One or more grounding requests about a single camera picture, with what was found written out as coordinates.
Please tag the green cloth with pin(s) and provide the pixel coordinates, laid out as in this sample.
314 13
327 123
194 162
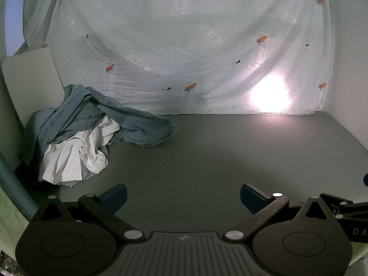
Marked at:
12 225

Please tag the blue denim jeans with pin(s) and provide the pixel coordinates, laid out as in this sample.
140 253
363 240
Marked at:
80 110

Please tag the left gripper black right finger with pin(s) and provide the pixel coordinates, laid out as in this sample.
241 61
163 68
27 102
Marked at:
264 207

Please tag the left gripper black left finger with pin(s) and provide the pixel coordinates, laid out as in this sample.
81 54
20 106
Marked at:
102 208

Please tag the white shirt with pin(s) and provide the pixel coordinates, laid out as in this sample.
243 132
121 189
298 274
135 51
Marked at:
80 157

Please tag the teal padded pole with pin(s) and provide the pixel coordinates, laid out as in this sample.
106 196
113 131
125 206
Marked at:
16 192

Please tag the white carrot print sheet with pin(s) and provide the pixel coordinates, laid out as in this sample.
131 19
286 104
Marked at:
190 56

